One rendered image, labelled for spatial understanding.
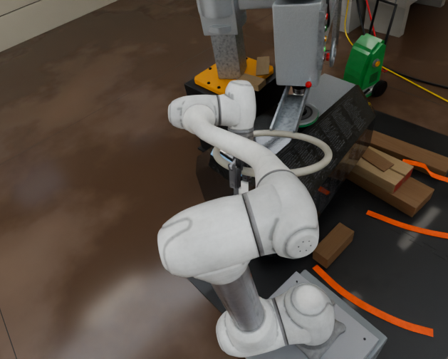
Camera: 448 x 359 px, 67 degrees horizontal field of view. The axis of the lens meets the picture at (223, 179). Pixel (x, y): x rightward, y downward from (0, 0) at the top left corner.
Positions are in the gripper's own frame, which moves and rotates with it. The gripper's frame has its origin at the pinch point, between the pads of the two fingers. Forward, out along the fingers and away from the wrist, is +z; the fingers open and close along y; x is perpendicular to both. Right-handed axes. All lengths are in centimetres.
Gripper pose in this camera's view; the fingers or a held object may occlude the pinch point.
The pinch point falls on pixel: (241, 192)
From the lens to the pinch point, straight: 128.7
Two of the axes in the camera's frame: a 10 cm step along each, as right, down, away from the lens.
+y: 5.9, -3.7, 7.2
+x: -8.1, -2.4, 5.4
